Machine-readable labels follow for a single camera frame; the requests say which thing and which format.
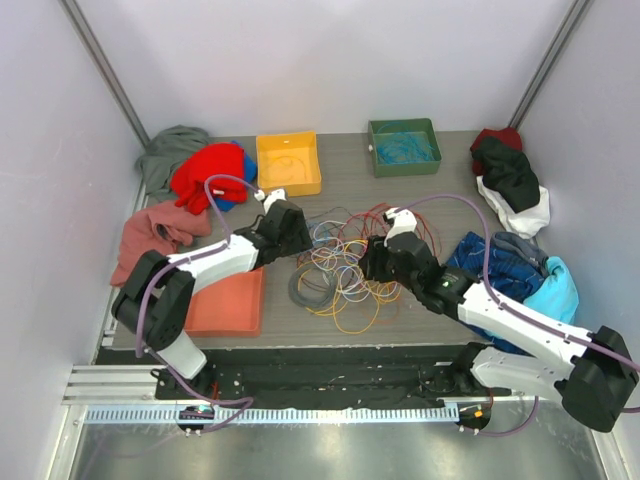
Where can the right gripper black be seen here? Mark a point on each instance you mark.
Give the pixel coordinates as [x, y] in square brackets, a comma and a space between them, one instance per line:
[372, 262]

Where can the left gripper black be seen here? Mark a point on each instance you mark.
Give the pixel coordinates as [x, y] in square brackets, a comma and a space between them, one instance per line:
[301, 239]

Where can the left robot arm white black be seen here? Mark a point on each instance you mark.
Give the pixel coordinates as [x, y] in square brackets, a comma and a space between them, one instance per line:
[153, 303]

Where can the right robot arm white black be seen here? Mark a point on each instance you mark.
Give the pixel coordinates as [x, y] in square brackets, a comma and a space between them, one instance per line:
[590, 374]

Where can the yellow plastic bin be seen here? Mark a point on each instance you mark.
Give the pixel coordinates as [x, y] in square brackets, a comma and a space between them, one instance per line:
[289, 161]

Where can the blue cloth under red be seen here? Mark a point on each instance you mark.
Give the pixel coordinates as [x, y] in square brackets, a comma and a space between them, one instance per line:
[248, 167]

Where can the orange plastic bin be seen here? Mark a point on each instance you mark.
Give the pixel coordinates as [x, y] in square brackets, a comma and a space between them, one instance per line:
[230, 308]

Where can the grey blue cloth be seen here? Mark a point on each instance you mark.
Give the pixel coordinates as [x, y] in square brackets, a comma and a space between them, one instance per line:
[525, 249]

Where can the blue striped cloth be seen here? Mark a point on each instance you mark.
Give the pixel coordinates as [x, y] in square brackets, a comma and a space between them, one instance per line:
[507, 273]

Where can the green plastic bin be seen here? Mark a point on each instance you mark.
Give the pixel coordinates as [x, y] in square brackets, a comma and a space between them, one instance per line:
[403, 147]

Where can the pink cloth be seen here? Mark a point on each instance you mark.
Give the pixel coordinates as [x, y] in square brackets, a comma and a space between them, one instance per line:
[163, 227]

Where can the white cloth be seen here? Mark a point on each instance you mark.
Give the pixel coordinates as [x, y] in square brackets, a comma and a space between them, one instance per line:
[527, 223]

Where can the black cloth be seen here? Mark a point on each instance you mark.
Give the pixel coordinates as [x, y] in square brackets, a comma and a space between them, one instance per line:
[508, 172]

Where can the light blue cloth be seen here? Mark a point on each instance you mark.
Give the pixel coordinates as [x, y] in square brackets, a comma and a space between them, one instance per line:
[557, 297]

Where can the dark red cloth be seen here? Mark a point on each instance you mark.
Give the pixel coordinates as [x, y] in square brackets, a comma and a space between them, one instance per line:
[508, 136]

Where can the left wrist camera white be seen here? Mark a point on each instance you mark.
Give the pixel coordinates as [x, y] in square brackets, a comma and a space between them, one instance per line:
[268, 199]

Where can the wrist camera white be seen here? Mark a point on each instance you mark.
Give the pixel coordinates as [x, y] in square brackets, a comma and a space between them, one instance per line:
[399, 221]
[268, 199]

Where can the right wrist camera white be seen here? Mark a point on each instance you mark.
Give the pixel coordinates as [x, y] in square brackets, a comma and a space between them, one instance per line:
[399, 221]

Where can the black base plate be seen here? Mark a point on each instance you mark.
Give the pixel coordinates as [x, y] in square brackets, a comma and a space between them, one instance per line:
[386, 377]

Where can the slotted cable duct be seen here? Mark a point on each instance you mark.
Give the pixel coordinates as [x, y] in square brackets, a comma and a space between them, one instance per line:
[193, 414]

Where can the left aluminium corner post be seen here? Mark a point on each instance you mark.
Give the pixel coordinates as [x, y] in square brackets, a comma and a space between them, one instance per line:
[92, 45]

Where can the aluminium corner post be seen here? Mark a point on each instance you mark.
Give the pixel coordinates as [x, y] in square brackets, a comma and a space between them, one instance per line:
[569, 25]
[92, 45]

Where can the right aluminium corner post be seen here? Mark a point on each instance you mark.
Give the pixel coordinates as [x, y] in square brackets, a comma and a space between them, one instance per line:
[569, 25]

